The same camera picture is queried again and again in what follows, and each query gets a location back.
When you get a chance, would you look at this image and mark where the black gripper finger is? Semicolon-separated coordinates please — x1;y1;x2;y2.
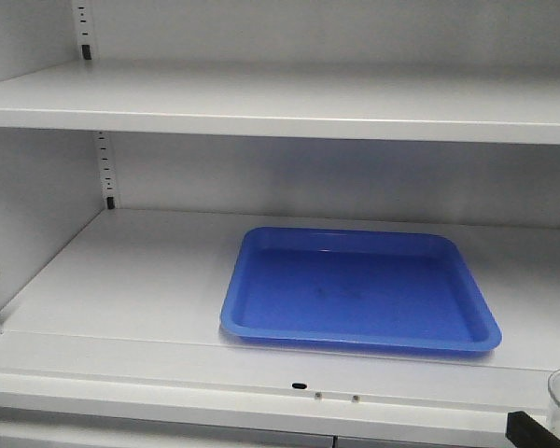
506;411;560;448

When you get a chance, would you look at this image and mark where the upper grey cabinet shelf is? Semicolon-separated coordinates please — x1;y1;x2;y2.
0;60;560;145

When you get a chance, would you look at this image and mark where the grey cabinet shelf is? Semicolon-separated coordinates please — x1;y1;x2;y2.
0;60;560;145
0;209;560;446

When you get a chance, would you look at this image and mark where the lower grey cabinet shelf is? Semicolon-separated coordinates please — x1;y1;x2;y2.
0;209;560;446

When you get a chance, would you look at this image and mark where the blue plastic tray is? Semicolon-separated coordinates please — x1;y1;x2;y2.
220;227;502;357

